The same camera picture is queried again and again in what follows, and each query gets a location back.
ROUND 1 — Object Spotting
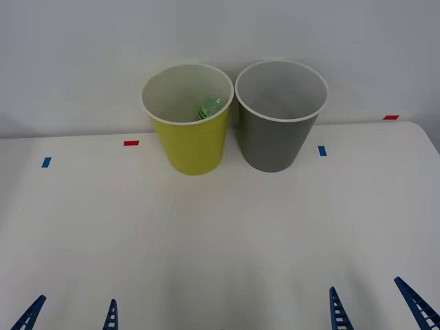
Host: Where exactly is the green label plastic bottle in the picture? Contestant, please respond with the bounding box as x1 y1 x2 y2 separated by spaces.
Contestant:
196 96 226 122

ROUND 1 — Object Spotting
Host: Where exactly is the yellow-green plastic bin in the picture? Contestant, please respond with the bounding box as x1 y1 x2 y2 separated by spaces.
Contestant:
141 62 236 177

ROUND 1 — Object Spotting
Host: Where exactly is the grey plastic bin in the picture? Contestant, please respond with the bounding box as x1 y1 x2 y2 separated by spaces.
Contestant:
234 59 330 174

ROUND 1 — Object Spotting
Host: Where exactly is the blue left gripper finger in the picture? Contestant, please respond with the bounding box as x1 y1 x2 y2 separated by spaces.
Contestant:
102 298 119 330
10 294 47 330

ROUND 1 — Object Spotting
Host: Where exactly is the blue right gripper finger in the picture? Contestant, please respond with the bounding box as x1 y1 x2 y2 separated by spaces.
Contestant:
329 285 354 330
393 276 440 330

